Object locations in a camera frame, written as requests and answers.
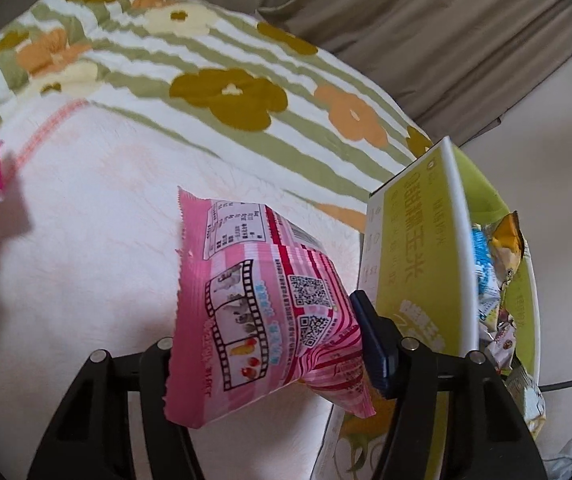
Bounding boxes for pink striped snack bag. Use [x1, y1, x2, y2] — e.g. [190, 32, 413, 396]
[165, 190, 375, 429]

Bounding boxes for white corn snack packet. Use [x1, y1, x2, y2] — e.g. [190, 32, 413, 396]
[505, 365, 546, 439]

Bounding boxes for white pink towel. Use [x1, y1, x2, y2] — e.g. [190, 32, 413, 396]
[0, 94, 359, 479]

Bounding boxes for green snack box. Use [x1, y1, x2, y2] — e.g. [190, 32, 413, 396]
[313, 139, 540, 479]

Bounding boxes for orange snack bag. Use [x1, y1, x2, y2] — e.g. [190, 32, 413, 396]
[487, 211, 525, 284]

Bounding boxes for floral striped quilt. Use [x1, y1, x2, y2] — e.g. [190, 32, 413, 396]
[0, 0, 431, 229]

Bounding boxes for beige curtain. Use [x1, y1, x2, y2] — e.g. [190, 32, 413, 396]
[205, 0, 572, 142]

